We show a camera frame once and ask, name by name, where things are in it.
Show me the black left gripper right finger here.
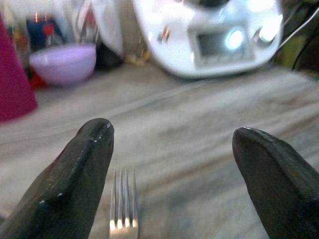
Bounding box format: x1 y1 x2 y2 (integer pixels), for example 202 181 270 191
232 126 319 239

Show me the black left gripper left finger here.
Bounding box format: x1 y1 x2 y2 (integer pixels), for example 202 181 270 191
0 118 115 239

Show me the silver metal fork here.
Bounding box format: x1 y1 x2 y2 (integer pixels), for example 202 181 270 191
109 168 140 239

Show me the magenta plastic tumbler with lid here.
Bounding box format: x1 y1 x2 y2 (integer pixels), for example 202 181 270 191
0 12 39 122

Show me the light purple plastic bowl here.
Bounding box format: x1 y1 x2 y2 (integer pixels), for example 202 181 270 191
29 44 97 87

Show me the dark blue jar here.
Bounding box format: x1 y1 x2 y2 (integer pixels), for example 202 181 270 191
26 16 66 52

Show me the white kitchen appliance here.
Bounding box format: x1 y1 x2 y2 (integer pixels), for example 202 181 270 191
132 0 285 79

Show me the thin white cable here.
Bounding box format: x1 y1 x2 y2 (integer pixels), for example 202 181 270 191
278 9 319 51

